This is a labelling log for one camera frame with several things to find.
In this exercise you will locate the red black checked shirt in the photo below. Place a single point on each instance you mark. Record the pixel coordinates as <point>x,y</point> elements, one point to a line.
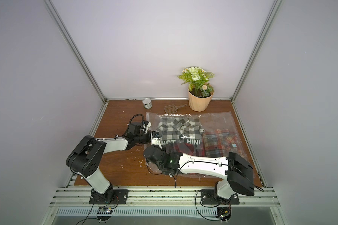
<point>190,149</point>

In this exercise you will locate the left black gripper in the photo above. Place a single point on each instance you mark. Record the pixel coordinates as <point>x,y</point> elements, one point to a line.
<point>148,134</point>

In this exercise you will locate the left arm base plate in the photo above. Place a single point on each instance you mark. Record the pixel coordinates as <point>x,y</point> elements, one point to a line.
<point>111,196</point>

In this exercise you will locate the small labelled tin can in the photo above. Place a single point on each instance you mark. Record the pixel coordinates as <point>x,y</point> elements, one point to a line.
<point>147,103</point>

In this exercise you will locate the aluminium rail frame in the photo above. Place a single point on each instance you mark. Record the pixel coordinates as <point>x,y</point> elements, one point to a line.
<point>153,201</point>

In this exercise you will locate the black white checked shirt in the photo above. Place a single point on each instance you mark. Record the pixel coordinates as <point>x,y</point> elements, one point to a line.
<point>179,129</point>

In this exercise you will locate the brown plastic scoop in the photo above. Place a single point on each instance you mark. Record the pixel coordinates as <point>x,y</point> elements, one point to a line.
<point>172,109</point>

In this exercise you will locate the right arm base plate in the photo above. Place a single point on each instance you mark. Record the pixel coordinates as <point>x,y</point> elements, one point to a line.
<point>209,197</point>

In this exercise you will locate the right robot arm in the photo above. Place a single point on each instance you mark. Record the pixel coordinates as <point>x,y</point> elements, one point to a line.
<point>235,172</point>

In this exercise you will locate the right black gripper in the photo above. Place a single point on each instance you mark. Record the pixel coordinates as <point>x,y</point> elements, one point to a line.
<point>163,162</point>

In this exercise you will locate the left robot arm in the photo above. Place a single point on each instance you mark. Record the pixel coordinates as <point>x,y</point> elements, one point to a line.
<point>86,157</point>

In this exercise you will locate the multicolour tartan shirt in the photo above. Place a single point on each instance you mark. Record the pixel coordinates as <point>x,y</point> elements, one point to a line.
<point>219,142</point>

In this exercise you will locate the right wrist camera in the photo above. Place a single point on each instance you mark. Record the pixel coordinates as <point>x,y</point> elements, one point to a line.
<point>156,139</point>

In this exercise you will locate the clear plastic vacuum bag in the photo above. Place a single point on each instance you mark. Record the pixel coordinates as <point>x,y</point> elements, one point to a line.
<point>209,121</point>

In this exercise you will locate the potted artificial flower plant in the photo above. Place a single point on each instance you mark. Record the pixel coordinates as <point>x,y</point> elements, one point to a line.
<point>200,91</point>

